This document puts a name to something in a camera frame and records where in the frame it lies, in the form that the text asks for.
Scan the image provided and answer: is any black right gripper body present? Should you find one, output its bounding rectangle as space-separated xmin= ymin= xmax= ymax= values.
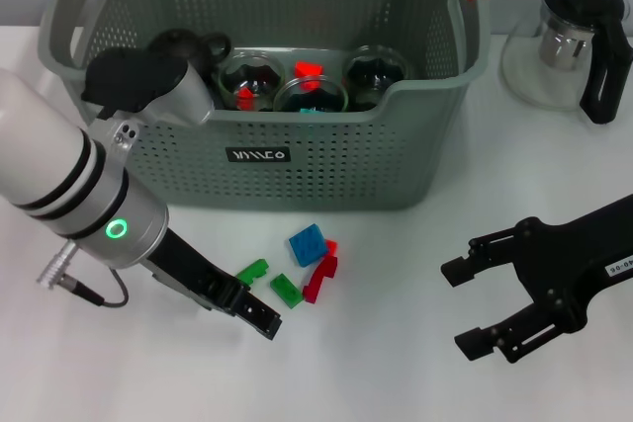
xmin=512 ymin=193 xmax=633 ymax=338

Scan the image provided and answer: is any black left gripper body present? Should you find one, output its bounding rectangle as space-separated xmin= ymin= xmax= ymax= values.
xmin=145 ymin=228 xmax=247 ymax=317

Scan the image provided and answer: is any small red square brick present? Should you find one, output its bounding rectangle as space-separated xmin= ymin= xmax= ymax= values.
xmin=235 ymin=87 xmax=259 ymax=112

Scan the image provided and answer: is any glass teacup black sleeve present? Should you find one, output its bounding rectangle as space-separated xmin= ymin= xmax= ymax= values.
xmin=274 ymin=74 xmax=353 ymax=115
xmin=216 ymin=49 xmax=289 ymax=113
xmin=343 ymin=44 xmax=412 ymax=113

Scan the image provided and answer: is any red slope brick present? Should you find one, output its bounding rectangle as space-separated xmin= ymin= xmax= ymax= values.
xmin=294 ymin=60 xmax=323 ymax=93

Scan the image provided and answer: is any grey perforated storage bin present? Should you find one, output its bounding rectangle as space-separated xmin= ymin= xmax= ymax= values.
xmin=38 ymin=0 xmax=494 ymax=211

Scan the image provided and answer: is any green rectangular brick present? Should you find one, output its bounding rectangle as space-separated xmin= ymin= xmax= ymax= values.
xmin=270 ymin=273 xmax=304 ymax=309

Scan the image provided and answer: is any green arch brick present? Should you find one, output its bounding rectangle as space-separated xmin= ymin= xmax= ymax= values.
xmin=234 ymin=257 xmax=272 ymax=288

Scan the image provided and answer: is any dark red curved brick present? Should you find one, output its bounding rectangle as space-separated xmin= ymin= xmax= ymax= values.
xmin=303 ymin=254 xmax=340 ymax=304

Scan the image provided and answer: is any blue square brick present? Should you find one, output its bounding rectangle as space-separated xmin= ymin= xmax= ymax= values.
xmin=289 ymin=223 xmax=330 ymax=269

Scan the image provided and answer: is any black clay teapot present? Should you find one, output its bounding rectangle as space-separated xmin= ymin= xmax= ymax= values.
xmin=146 ymin=29 xmax=233 ymax=75

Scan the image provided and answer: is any glass pitcher black lid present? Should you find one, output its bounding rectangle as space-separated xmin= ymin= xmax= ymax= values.
xmin=499 ymin=0 xmax=633 ymax=126

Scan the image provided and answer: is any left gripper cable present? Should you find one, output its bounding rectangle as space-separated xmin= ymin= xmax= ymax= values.
xmin=35 ymin=241 xmax=131 ymax=309

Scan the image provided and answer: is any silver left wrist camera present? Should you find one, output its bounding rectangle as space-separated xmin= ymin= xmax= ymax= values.
xmin=80 ymin=47 xmax=218 ymax=162

